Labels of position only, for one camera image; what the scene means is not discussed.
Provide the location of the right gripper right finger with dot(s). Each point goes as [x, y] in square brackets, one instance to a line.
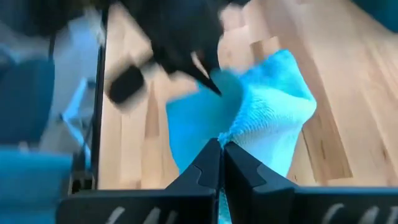
[248, 174]

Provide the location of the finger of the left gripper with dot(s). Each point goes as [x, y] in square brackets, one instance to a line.
[213, 70]
[189, 70]

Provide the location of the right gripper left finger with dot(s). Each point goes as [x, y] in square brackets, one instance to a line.
[202, 174]

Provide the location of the blue microfiber towel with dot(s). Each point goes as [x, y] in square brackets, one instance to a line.
[267, 109]

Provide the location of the blue background furniture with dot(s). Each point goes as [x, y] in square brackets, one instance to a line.
[25, 124]

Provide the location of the teal plastic bin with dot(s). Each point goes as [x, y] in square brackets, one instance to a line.
[379, 12]

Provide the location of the black aluminium table frame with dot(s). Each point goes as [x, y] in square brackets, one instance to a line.
[99, 109]

